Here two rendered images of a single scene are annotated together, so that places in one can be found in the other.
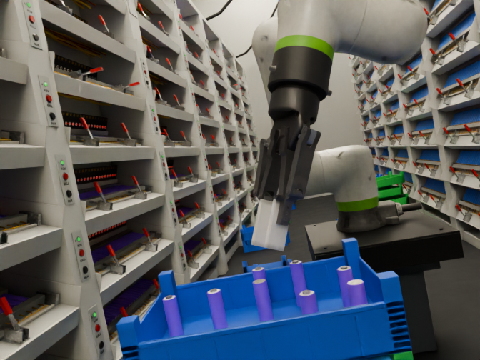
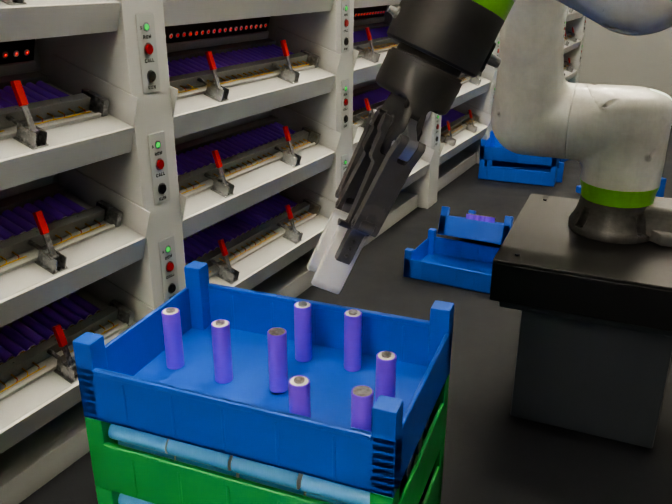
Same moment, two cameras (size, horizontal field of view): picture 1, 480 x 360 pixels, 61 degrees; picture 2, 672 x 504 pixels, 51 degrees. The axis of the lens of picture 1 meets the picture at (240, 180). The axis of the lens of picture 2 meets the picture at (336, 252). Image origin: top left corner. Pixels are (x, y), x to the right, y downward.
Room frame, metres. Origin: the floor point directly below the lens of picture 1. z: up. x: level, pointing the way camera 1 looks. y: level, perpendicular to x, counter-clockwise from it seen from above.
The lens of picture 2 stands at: (-0.02, -0.23, 0.78)
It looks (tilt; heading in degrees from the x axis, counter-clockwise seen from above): 22 degrees down; 18
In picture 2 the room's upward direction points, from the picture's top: straight up
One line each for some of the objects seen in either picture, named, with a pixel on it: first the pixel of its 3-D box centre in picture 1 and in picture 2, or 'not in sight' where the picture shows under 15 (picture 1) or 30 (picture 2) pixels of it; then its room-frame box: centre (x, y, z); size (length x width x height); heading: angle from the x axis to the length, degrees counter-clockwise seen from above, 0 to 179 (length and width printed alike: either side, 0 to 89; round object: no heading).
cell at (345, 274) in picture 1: (348, 291); (385, 384); (0.51, -0.11, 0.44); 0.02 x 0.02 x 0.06
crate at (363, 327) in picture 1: (261, 303); (274, 357); (0.52, 0.00, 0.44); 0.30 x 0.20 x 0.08; 87
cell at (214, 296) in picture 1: (218, 313); (222, 350); (0.52, 0.06, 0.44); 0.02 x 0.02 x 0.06
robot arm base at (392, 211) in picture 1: (378, 213); (648, 217); (1.25, -0.40, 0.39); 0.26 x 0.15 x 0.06; 83
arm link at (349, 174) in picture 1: (348, 177); (617, 142); (1.25, -0.33, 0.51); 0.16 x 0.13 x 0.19; 84
